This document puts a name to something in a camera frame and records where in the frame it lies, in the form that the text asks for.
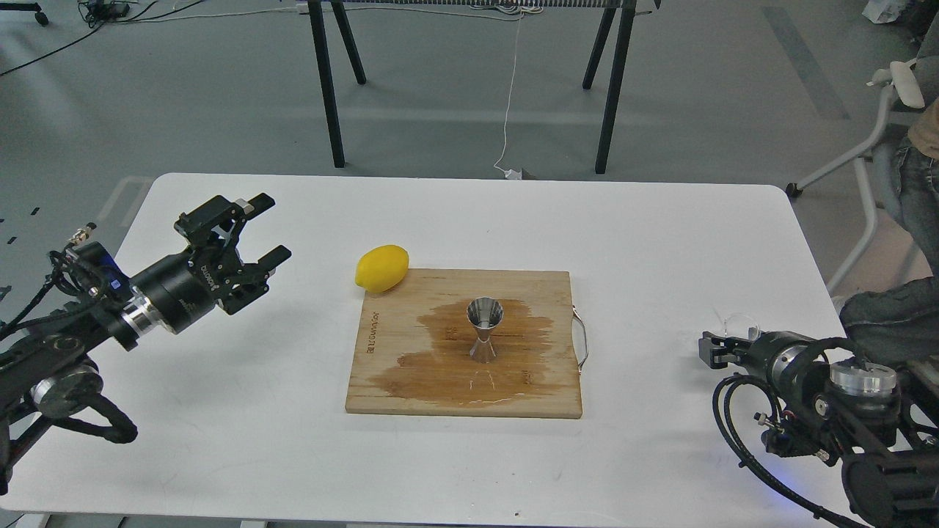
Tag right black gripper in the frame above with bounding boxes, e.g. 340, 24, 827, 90
698, 331, 826, 389

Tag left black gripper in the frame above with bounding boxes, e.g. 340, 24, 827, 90
128, 194, 292, 335

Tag steel double jigger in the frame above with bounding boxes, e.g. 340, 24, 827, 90
467, 297, 504, 364

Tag clear glass cup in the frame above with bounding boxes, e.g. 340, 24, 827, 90
718, 313, 762, 341

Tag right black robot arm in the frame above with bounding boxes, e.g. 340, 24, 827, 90
698, 329, 938, 527

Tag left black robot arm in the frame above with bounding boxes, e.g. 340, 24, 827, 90
1, 193, 291, 494

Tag yellow lemon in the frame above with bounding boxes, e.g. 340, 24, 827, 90
354, 244, 409, 293

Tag person in brown shirt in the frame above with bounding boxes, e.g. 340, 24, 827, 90
833, 100, 938, 367

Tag wooden cutting board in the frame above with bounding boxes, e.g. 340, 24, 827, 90
345, 268, 582, 419

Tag white office chair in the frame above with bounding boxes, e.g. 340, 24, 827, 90
785, 16, 937, 293

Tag black legged background table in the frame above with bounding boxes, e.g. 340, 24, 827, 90
297, 0, 661, 175

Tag white hanging cable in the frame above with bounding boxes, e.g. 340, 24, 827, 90
493, 11, 523, 179

